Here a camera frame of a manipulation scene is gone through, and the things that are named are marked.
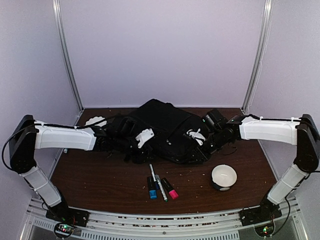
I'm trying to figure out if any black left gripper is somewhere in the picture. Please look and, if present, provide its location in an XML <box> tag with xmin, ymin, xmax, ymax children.
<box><xmin>114</xmin><ymin>134</ymin><xmax>157</xmax><ymax>165</ymax></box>

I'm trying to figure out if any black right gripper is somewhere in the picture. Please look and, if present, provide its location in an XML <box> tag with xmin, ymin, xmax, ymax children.
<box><xmin>186</xmin><ymin>129</ymin><xmax>228</xmax><ymax>165</ymax></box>

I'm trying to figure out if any black student backpack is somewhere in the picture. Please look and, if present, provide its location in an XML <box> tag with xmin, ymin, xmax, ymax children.
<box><xmin>105</xmin><ymin>99</ymin><xmax>210</xmax><ymax>164</ymax></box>

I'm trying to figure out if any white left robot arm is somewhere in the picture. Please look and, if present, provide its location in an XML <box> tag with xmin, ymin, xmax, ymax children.
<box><xmin>4</xmin><ymin>115</ymin><xmax>154</xmax><ymax>222</ymax></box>

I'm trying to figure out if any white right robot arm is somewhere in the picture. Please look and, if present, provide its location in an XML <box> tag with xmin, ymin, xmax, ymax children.
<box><xmin>193</xmin><ymin>109</ymin><xmax>320</xmax><ymax>221</ymax></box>

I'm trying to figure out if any white fluted ceramic bowl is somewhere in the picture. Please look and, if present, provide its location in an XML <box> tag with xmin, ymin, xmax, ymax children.
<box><xmin>84</xmin><ymin>116</ymin><xmax>108</xmax><ymax>127</ymax></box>

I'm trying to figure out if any white bowl black base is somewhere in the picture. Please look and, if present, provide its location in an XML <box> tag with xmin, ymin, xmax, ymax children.
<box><xmin>211</xmin><ymin>164</ymin><xmax>238</xmax><ymax>192</ymax></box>

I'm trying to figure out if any white pen green tip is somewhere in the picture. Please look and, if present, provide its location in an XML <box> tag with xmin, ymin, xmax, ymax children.
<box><xmin>155</xmin><ymin>174</ymin><xmax>168</xmax><ymax>202</ymax></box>

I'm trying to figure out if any blue highlighter marker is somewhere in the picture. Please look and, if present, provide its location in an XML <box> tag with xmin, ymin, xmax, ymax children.
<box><xmin>147</xmin><ymin>176</ymin><xmax>158</xmax><ymax>200</ymax></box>

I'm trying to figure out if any pink highlighter marker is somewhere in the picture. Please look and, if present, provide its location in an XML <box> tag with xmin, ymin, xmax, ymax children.
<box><xmin>161</xmin><ymin>177</ymin><xmax>179</xmax><ymax>200</ymax></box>

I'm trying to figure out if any left circuit board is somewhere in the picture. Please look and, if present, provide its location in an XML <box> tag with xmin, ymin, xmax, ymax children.
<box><xmin>53</xmin><ymin>222</ymin><xmax>75</xmax><ymax>239</ymax></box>

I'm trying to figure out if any circuit board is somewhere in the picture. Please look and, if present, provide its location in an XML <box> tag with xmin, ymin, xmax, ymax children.
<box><xmin>254</xmin><ymin>223</ymin><xmax>275</xmax><ymax>238</ymax></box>
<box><xmin>53</xmin><ymin>222</ymin><xmax>75</xmax><ymax>239</ymax></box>

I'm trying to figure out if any right circuit board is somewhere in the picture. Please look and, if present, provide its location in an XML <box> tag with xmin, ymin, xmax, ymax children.
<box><xmin>254</xmin><ymin>223</ymin><xmax>275</xmax><ymax>238</ymax></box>

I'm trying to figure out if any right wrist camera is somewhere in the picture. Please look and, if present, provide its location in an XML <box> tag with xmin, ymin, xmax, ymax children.
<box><xmin>185</xmin><ymin>128</ymin><xmax>207</xmax><ymax>146</ymax></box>

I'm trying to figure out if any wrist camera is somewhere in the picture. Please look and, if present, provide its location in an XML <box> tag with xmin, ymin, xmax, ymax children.
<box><xmin>185</xmin><ymin>128</ymin><xmax>207</xmax><ymax>146</ymax></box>
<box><xmin>135</xmin><ymin>128</ymin><xmax>155</xmax><ymax>149</ymax></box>

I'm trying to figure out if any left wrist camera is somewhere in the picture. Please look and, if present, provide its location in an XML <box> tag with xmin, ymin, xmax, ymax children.
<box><xmin>135</xmin><ymin>128</ymin><xmax>155</xmax><ymax>149</ymax></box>

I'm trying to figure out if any aluminium front rail frame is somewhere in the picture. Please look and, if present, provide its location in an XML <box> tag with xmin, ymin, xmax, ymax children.
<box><xmin>19</xmin><ymin>196</ymin><xmax>310</xmax><ymax>240</ymax></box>

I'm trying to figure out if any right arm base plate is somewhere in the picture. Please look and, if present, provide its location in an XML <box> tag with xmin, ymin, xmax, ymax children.
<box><xmin>239</xmin><ymin>205</ymin><xmax>282</xmax><ymax>226</ymax></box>

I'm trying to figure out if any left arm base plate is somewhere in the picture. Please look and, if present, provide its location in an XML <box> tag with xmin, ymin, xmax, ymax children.
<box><xmin>45</xmin><ymin>208</ymin><xmax>90</xmax><ymax>227</ymax></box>

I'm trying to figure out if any left aluminium corner post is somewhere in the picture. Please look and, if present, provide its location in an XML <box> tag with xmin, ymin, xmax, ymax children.
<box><xmin>52</xmin><ymin>0</ymin><xmax>84</xmax><ymax>112</ymax></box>

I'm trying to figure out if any aluminium corner post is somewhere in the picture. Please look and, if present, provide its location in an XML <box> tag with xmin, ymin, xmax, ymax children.
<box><xmin>52</xmin><ymin>0</ymin><xmax>84</xmax><ymax>112</ymax></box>
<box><xmin>241</xmin><ymin>0</ymin><xmax>274</xmax><ymax>114</ymax></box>

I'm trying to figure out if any right aluminium corner post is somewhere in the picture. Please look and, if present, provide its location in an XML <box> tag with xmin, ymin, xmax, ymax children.
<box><xmin>241</xmin><ymin>0</ymin><xmax>274</xmax><ymax>114</ymax></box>

